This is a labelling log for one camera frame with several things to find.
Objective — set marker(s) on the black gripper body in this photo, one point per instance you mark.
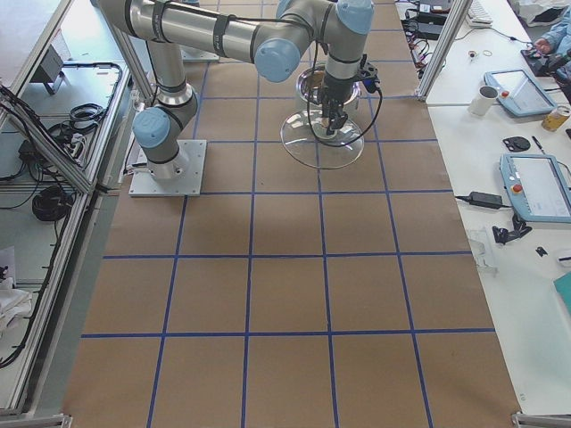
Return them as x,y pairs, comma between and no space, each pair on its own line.
335,91

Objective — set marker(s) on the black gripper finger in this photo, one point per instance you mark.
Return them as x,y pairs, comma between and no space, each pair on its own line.
330,123
340,120

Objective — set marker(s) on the glass pot lid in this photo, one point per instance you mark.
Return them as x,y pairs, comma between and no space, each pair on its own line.
305,138

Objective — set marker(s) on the pale green cooking pot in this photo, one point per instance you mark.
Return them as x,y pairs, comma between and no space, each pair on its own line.
311,87

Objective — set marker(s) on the person hand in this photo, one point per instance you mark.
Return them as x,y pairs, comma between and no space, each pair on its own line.
542,45

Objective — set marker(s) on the red black power strip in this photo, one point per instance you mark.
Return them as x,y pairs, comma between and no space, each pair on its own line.
417,43

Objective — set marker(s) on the white mug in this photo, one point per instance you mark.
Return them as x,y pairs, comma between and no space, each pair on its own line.
484,99

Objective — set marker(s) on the black power adapter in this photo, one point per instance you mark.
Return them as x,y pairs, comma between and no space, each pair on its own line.
487,200

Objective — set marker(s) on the far blue teach pendant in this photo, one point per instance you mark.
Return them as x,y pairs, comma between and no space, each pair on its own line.
520,92

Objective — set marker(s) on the blue teach pendant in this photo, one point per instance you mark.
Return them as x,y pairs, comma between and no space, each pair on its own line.
536,187
520,92

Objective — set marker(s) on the near blue teach pendant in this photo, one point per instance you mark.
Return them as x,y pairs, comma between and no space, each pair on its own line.
536,187

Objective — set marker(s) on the yellow drink can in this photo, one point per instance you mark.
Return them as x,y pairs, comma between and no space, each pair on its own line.
556,118

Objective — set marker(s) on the white crumpled cloth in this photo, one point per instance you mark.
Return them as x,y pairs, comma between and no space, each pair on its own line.
15,302

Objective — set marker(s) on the aluminium frame post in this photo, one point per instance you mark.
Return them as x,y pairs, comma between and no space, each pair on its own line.
458,12

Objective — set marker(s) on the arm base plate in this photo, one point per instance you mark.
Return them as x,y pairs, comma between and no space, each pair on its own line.
181,176
190,54

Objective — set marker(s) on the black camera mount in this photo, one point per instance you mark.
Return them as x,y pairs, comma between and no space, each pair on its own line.
503,235

